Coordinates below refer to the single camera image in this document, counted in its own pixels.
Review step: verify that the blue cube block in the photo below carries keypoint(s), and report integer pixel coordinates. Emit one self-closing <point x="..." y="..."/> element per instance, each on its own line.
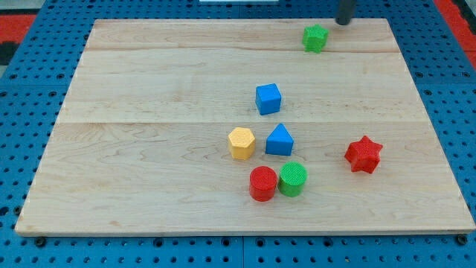
<point x="268" y="99"/>

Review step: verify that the green star block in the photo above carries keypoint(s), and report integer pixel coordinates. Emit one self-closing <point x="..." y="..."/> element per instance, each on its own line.
<point x="314" y="38"/>

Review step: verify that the red star block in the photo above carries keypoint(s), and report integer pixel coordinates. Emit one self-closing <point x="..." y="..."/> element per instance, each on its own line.
<point x="363" y="155"/>

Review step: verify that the yellow hexagon block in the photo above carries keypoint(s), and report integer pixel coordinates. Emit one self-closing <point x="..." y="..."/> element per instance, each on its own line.
<point x="241" y="143"/>

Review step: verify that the blue triangular prism block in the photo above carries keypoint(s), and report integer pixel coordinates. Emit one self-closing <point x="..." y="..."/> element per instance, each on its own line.
<point x="279" y="142"/>

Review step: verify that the red cylinder block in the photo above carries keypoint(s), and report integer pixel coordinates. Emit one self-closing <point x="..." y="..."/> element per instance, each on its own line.
<point x="263" y="181"/>

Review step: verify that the green cylinder block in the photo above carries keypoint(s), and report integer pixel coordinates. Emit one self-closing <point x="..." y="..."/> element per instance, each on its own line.
<point x="292" y="178"/>

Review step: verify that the light wooden board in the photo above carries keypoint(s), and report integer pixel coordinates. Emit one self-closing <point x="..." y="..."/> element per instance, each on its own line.
<point x="140" y="145"/>

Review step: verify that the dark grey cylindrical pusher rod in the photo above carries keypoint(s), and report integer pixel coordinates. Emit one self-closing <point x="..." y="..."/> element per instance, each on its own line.
<point x="345" y="12"/>

